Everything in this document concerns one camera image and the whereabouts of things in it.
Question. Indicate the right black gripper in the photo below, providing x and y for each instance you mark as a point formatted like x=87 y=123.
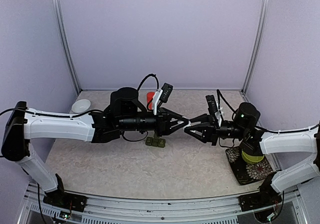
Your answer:
x=209 y=127

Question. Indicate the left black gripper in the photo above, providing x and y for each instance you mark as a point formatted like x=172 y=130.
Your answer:
x=164 y=122

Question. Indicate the green weekly pill organizer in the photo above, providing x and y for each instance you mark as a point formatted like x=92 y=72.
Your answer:
x=155 y=141

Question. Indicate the red pill bottle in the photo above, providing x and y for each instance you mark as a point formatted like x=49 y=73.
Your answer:
x=149 y=99

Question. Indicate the white pill bottle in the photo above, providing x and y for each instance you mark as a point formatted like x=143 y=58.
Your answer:
x=187 y=125

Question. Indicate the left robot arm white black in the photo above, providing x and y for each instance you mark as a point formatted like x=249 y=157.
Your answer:
x=125 y=113

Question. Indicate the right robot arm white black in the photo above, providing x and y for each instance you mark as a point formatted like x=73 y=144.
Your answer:
x=257 y=141

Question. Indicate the lime green bowl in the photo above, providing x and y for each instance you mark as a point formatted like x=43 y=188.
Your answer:
x=251 y=159

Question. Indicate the black floral square plate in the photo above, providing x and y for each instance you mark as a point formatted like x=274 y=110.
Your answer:
x=247 y=173

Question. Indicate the white bowl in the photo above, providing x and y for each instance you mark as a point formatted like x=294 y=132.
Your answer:
x=81 y=106

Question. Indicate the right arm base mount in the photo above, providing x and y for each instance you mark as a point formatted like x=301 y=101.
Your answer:
x=257 y=200

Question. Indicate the aluminium front rail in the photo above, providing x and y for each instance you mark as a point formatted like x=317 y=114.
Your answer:
x=159 y=203

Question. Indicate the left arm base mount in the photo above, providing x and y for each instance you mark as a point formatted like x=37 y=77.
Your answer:
x=65 y=200

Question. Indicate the right aluminium frame post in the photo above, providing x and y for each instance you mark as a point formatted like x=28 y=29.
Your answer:
x=256 y=46

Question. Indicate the aluminium frame post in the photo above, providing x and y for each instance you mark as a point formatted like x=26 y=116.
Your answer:
x=256 y=46
x=65 y=46

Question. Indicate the left aluminium frame post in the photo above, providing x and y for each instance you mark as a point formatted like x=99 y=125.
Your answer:
x=65 y=46

